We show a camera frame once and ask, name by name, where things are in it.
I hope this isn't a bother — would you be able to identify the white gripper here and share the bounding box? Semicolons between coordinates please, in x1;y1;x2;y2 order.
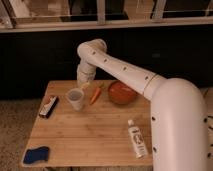
77;66;96;88

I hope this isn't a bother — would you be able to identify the orange round bowl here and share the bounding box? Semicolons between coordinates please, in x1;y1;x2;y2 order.
108;81;138;105

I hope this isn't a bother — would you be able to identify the blue sponge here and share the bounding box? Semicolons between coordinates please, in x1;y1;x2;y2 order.
23;146;50;164

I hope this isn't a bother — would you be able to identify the white ceramic cup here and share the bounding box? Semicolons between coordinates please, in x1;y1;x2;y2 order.
66;88;84;111

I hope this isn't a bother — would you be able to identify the white plastic bottle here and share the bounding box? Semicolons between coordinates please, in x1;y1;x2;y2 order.
128;120;148;158

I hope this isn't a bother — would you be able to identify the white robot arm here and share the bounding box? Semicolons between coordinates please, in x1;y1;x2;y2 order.
77;39;211;171

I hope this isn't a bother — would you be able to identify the wooden table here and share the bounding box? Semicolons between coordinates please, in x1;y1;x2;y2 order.
26;80;152;167

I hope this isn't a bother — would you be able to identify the orange carrot-like pepper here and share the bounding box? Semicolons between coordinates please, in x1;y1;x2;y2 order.
90;85;103;105

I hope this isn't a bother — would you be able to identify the window frame rail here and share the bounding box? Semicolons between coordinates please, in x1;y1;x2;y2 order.
0;0;213;32

